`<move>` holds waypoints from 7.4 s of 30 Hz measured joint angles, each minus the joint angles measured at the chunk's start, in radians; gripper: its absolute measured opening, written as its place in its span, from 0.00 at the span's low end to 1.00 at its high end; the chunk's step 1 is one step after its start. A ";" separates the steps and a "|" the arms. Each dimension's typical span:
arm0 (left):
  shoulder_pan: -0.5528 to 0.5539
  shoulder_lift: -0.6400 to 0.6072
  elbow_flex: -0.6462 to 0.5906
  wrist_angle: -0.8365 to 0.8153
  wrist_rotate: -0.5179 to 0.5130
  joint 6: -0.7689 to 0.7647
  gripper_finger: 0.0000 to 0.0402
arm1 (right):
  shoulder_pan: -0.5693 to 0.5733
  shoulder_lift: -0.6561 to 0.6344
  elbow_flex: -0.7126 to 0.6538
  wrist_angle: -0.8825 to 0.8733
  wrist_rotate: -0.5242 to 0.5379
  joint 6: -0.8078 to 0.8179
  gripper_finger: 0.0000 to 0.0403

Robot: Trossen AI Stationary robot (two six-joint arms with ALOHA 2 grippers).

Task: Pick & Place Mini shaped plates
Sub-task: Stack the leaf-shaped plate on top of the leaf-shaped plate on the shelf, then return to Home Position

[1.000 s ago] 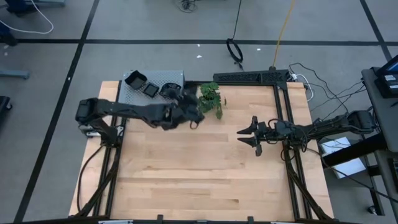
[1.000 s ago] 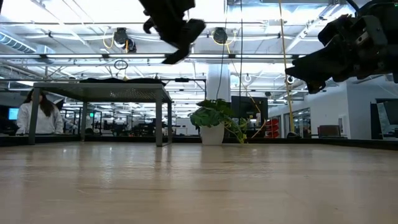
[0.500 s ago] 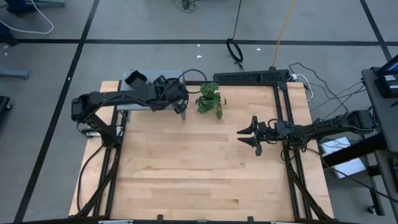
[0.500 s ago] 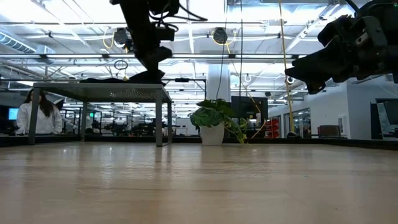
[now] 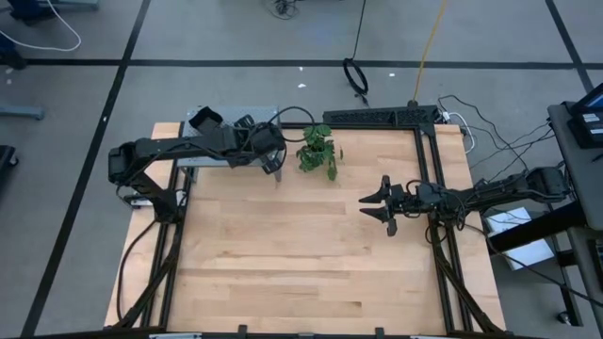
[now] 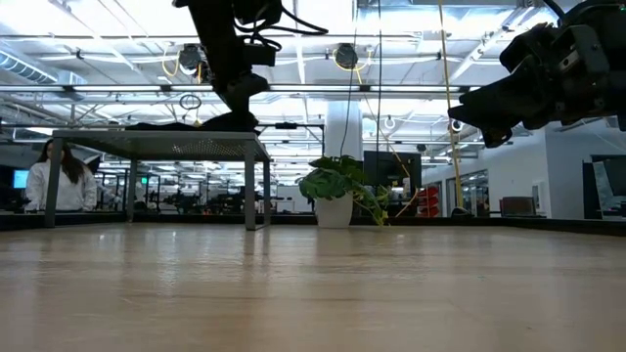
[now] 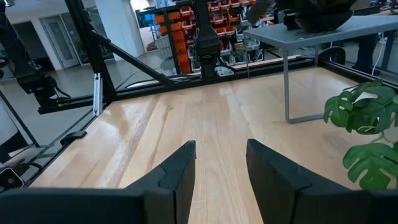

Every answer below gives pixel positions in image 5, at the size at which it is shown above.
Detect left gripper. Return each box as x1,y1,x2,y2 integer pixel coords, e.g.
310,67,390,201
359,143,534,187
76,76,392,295
234,114,283,176

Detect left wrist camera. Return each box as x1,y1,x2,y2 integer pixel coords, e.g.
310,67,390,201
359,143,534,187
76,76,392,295
256,122,287,157

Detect black aluminium table frame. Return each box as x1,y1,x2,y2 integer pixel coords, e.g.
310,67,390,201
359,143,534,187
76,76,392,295
111,121,510,339

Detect green artificial potted plant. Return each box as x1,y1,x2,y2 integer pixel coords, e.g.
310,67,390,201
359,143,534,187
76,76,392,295
295,123,344,183

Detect white floor cable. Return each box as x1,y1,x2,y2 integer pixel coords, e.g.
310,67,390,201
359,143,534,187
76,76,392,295
0,0,83,53

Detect yellow hanging cable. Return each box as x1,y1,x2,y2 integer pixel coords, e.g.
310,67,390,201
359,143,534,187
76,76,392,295
412,0,448,107

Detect dark blue floor object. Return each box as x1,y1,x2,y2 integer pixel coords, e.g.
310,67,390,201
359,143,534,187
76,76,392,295
8,0,101,23

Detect grey perforated metal shelf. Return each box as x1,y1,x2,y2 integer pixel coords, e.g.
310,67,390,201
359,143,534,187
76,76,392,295
176,104,284,184

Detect black perforated bracket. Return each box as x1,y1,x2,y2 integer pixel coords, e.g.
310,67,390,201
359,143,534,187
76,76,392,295
322,105,440,137

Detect white power cable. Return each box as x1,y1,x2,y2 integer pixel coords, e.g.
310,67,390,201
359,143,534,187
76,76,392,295
442,110,477,155

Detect black desk beam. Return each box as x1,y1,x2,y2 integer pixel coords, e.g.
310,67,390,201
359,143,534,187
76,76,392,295
487,201,588,254

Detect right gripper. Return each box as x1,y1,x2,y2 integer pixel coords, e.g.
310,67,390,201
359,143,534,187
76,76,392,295
358,174,447,238

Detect black floor object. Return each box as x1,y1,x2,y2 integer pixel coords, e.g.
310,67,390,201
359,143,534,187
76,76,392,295
0,144,20,171

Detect white box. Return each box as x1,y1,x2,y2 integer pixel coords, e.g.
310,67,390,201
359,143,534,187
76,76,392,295
484,206,557,272

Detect grey desk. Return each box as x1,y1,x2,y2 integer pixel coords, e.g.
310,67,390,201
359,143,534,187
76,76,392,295
547,101,603,232

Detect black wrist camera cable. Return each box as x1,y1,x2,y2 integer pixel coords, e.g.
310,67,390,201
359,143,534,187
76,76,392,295
268,105,317,164

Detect black hanging cable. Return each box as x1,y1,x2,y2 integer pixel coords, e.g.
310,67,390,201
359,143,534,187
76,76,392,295
342,0,371,107

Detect black cable bundle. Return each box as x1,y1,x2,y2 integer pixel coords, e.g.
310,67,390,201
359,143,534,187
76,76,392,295
262,0,299,21

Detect grey floor bar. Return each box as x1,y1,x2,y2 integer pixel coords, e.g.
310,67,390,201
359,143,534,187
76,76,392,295
0,104,46,121

